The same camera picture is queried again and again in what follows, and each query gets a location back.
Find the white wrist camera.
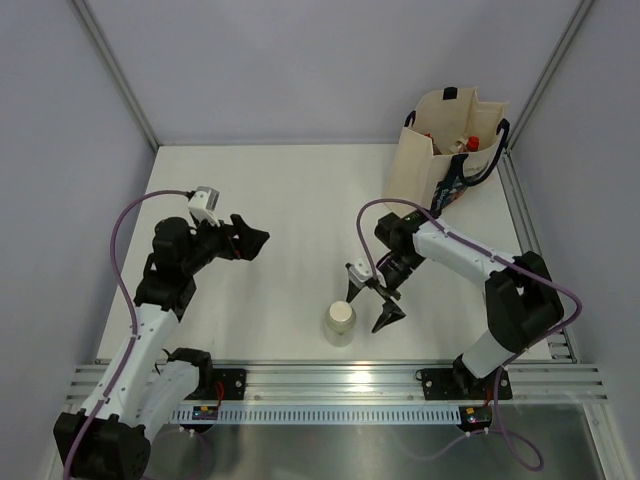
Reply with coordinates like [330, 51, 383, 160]
[346, 258, 374, 288]
[188, 186, 220, 227]

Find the clear jar white lid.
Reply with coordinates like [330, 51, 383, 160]
[323, 301, 356, 348]

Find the left small circuit board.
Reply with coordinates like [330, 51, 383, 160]
[192, 405, 219, 422]

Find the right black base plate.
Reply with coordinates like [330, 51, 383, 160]
[414, 367, 513, 401]

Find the red dish soap bottle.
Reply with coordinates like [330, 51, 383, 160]
[464, 136, 480, 152]

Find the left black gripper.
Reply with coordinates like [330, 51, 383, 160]
[182, 212, 268, 276]

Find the white slotted cable duct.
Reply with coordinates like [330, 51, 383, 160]
[168, 404, 461, 426]

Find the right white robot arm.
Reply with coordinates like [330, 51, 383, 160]
[346, 211, 564, 397]

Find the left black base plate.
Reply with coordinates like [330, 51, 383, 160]
[186, 368, 247, 401]

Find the aluminium front rail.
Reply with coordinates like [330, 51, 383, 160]
[64, 363, 609, 405]

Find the right aluminium frame post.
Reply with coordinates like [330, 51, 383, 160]
[507, 0, 597, 150]

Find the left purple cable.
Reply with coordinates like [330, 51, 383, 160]
[59, 188, 216, 480]

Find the small circuit board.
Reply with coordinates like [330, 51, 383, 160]
[459, 406, 493, 428]
[192, 405, 219, 422]

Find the beige pump bottle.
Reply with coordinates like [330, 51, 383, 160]
[448, 136, 468, 154]

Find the left aluminium frame post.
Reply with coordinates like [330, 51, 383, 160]
[69, 0, 161, 153]

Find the right small circuit board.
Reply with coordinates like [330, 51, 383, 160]
[459, 406, 493, 428]

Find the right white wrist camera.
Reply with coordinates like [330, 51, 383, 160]
[346, 258, 374, 288]

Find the aluminium frame post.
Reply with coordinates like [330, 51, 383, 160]
[69, 0, 161, 153]
[507, 0, 597, 150]

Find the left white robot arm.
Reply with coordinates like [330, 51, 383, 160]
[53, 214, 270, 479]

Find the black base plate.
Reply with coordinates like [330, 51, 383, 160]
[186, 368, 247, 401]
[414, 367, 513, 401]

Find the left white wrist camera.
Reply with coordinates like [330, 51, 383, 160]
[188, 186, 220, 227]

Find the beige canvas bag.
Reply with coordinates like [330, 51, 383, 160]
[383, 87, 510, 216]

